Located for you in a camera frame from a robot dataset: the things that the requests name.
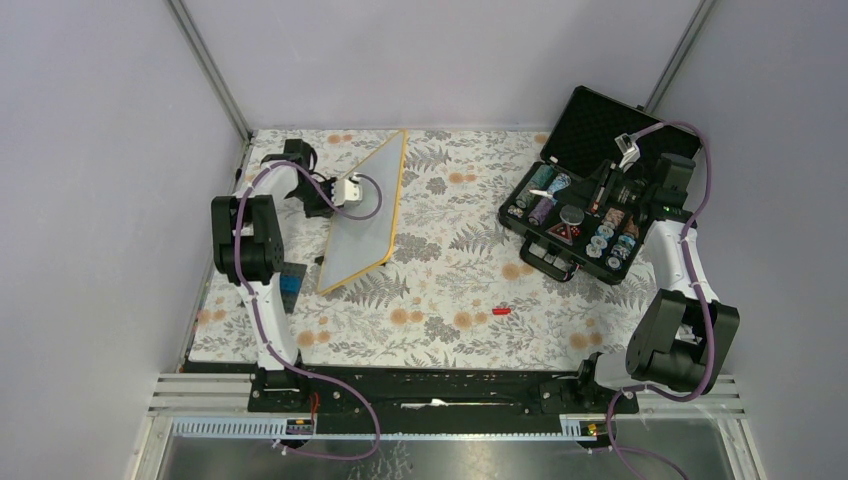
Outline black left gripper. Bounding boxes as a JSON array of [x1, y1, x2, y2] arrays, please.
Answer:
[[289, 176, 344, 219]]

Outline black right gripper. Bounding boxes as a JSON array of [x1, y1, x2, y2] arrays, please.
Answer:
[[552, 160, 653, 216]]

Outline white red whiteboard marker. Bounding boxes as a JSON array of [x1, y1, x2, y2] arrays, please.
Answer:
[[528, 189, 555, 200]]

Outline yellow framed whiteboard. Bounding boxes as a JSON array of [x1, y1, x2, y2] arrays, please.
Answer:
[[316, 130, 408, 295]]

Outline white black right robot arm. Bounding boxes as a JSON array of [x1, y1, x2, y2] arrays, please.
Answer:
[[553, 152, 740, 412]]

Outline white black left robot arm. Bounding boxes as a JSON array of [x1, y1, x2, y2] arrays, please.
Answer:
[[210, 139, 344, 411]]

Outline black poker chip case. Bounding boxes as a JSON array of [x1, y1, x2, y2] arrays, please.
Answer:
[[497, 86, 702, 285]]

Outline grey blue lego plate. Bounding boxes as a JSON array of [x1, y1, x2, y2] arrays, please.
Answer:
[[279, 262, 307, 314]]

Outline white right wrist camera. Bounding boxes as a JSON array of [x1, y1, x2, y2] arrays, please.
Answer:
[[614, 134, 641, 171]]

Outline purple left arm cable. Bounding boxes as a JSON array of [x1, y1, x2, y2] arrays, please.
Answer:
[[233, 160, 384, 463]]

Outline aluminium frame rail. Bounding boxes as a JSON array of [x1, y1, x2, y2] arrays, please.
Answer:
[[164, 0, 253, 144]]

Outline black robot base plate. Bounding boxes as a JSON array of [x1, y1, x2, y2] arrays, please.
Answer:
[[209, 365, 613, 433]]

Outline grey slotted cable duct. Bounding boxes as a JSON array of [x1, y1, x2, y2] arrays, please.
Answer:
[[172, 412, 608, 442]]

